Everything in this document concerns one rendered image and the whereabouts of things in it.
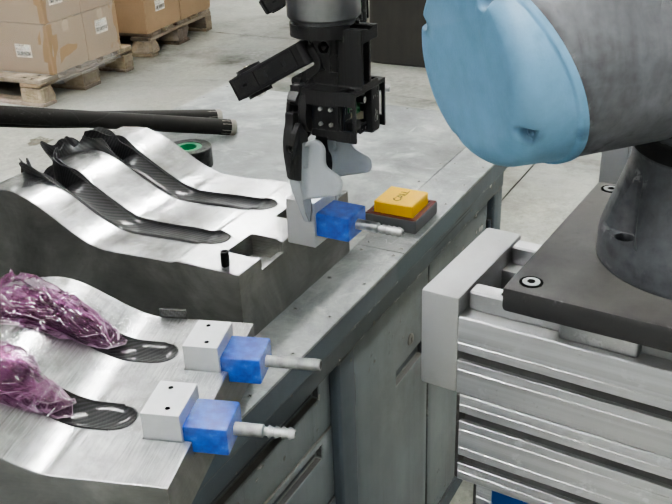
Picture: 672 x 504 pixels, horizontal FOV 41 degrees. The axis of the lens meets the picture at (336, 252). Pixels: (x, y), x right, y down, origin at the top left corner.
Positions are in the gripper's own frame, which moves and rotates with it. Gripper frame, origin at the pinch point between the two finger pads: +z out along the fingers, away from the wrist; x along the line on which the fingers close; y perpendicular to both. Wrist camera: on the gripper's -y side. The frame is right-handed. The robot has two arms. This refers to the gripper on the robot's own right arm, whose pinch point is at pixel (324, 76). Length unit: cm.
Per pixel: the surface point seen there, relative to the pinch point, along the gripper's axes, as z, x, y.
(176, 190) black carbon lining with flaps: 6.6, -32.7, -16.3
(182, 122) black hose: 10.5, 8.2, -27.2
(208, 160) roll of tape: 13.4, -3.2, -19.9
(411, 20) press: 68, 362, 0
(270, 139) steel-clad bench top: 15.0, 11.9, -12.1
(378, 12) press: 65, 370, -19
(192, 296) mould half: 10, -55, -9
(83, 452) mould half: 10, -84, -11
